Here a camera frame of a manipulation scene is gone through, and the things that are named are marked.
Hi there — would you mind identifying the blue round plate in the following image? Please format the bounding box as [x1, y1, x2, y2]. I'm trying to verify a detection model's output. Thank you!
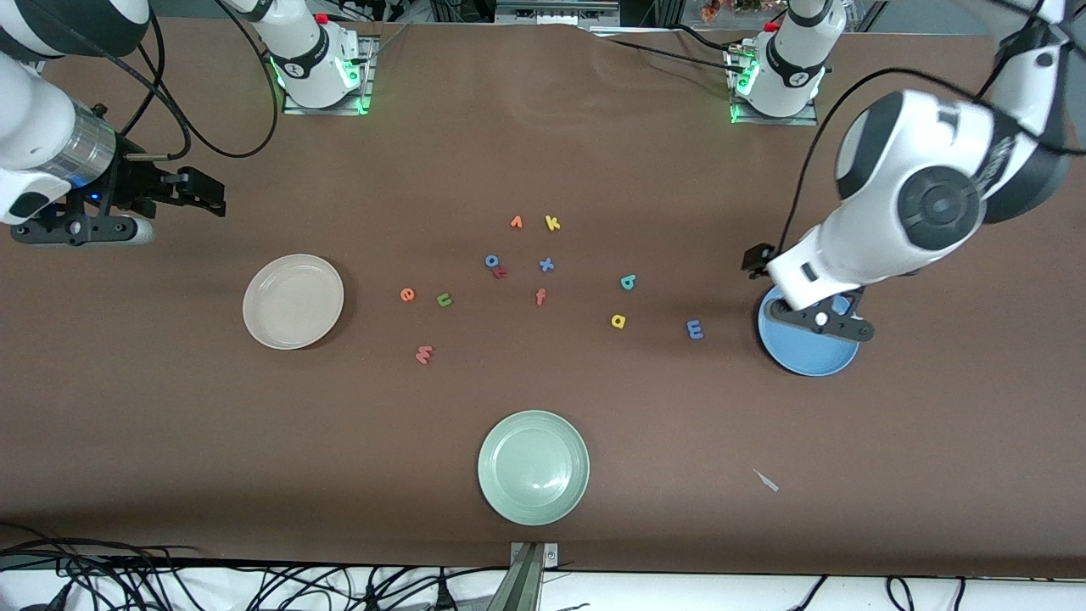
[758, 284, 861, 377]

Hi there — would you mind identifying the beige round plate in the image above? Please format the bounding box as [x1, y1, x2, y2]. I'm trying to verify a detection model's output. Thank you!
[243, 254, 345, 350]

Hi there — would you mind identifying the brown table cover sheet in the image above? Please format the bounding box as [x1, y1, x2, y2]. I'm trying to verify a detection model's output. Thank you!
[0, 15, 1086, 580]

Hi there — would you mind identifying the orange brown clutter item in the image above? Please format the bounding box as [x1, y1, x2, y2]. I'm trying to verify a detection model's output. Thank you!
[700, 0, 764, 23]

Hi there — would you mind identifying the pale green round plate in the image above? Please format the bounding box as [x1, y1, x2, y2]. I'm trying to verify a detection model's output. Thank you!
[478, 410, 591, 526]

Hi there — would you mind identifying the grey metal box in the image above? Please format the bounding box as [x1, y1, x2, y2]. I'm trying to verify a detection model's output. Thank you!
[495, 0, 622, 26]

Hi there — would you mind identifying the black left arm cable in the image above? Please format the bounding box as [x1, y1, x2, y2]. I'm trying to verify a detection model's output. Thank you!
[776, 0, 1086, 255]

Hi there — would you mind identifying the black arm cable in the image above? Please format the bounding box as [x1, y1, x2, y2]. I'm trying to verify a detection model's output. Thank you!
[776, 0, 1086, 255]
[110, 0, 281, 160]

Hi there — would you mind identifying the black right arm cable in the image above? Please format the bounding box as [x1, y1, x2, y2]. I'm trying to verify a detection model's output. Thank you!
[110, 0, 281, 160]

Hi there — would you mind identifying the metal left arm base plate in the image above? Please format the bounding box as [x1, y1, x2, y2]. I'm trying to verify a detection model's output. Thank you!
[728, 41, 820, 126]

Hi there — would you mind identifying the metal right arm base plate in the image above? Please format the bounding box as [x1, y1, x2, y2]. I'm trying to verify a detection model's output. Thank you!
[282, 34, 377, 117]

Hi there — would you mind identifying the black cable on table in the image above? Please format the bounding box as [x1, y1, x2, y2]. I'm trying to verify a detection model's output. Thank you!
[607, 37, 743, 74]

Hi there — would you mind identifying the grey metal camera bracket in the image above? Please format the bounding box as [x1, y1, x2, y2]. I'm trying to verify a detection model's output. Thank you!
[509, 542, 559, 611]

